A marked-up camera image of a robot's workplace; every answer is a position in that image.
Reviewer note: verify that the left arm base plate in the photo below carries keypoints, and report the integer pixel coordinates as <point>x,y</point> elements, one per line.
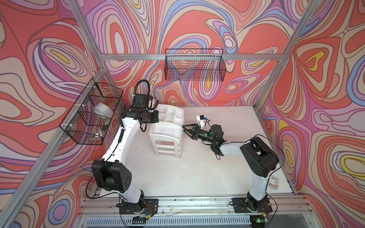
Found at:
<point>146,206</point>

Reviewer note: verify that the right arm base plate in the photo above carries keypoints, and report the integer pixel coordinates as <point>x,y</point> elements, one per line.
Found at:
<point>250,205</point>

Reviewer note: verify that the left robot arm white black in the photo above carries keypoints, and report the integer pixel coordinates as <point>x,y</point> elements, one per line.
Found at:
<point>110,172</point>

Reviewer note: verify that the black wire basket left wall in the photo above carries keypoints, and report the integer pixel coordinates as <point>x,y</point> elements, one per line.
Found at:
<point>81,124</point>

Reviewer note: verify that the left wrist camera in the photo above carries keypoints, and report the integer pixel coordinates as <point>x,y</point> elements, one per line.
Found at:
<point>143,101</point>

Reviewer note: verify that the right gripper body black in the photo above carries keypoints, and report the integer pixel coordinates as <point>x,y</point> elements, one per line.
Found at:
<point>202,134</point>

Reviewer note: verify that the white tape roll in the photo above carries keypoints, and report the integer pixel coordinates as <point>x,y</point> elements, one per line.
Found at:
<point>103,110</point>

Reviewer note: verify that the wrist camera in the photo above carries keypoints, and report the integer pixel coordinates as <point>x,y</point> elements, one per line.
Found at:
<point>202,120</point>
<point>143,101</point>

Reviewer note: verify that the black wire basket back wall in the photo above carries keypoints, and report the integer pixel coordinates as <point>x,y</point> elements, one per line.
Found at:
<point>194,64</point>

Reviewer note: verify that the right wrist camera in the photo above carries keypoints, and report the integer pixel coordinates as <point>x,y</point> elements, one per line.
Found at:
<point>202,120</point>

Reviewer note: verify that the black wire basket wall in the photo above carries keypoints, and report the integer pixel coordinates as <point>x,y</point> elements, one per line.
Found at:
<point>81,124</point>
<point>194,64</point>

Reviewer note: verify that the white plastic drawer organizer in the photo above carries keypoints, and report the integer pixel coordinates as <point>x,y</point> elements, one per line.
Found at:
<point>167,134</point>

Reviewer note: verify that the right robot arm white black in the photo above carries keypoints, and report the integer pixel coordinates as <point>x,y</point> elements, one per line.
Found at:
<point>261,159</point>

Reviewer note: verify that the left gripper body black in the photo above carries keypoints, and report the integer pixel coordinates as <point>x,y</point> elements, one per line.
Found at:
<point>151,117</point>

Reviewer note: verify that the aluminium front rail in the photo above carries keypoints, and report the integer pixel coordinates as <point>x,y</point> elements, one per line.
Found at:
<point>200,205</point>

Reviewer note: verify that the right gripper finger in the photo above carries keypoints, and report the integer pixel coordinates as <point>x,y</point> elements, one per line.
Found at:
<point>190,127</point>
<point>191,133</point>

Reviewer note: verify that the small red white packet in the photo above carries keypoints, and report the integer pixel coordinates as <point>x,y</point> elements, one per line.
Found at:
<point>273,182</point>

